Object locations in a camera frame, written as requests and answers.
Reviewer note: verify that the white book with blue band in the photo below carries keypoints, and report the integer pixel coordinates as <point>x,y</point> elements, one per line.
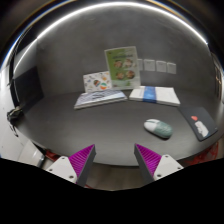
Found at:
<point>159,95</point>

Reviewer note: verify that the small white illustrated card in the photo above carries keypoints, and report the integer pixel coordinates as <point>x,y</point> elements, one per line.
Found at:
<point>99,81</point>

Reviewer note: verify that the dark mouse pad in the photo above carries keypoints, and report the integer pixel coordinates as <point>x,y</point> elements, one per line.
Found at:
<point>200,121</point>

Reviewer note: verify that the green and white computer mouse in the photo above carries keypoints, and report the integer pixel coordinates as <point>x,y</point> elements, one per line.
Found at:
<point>158,128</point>

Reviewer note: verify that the green poster with pictures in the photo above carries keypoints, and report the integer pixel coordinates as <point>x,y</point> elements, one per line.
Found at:
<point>123,67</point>

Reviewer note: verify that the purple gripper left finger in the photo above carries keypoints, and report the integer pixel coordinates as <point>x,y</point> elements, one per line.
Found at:
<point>76,167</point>

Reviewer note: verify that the black clamp at table edge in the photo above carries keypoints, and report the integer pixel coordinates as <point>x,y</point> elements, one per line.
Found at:
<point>14,115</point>

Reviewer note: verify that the white wall socket panel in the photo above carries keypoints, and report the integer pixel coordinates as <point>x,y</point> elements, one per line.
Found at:
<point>149,65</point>
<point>161,66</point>
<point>171,68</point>
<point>140,64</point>

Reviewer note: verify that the dark monitor screen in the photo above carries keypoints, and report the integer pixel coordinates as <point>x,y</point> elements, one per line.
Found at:
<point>28,89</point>

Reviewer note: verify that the striped blue grey book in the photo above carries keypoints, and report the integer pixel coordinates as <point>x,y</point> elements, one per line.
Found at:
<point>98,98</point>

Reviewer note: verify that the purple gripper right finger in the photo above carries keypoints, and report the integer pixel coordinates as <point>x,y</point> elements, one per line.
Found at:
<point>154,166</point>

